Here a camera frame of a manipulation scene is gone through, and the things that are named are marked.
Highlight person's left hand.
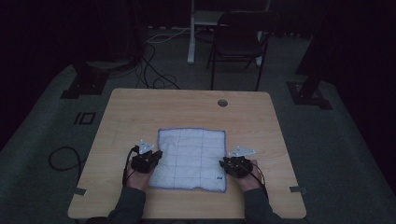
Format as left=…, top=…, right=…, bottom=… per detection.
left=124, top=159, right=151, bottom=191

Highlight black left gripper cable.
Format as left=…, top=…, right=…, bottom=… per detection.
left=121, top=145, right=140, bottom=188

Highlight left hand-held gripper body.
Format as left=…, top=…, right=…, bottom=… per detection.
left=130, top=138, right=157, bottom=175

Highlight white cloth with blue grid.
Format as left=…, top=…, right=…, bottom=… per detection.
left=148, top=127, right=228, bottom=193

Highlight black folding chair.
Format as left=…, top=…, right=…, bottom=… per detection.
left=205, top=10, right=280, bottom=91

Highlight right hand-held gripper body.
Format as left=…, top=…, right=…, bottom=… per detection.
left=226, top=146, right=257, bottom=179

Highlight person's right hand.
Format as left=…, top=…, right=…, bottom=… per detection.
left=235, top=159, right=266, bottom=192

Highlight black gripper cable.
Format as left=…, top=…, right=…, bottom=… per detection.
left=239, top=161, right=270, bottom=201
left=121, top=145, right=140, bottom=188

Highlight black tangled floor cables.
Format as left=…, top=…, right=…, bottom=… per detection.
left=134, top=41, right=182, bottom=91

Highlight round grey stand base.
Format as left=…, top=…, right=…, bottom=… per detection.
left=85, top=59, right=138, bottom=72

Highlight white desk frame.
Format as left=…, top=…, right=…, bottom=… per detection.
left=186, top=0, right=272, bottom=67

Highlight black stand base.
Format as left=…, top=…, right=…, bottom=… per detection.
left=286, top=62, right=333, bottom=111
left=60, top=60, right=110, bottom=100

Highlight white floor cable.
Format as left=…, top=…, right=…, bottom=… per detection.
left=145, top=26, right=191, bottom=44

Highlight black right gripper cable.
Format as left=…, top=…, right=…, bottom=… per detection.
left=239, top=161, right=270, bottom=201

